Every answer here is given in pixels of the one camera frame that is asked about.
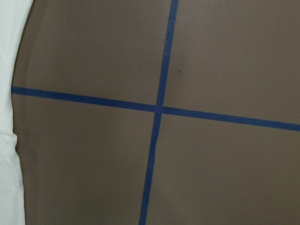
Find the white long-sleeve printed shirt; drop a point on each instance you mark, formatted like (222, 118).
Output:
(13, 17)

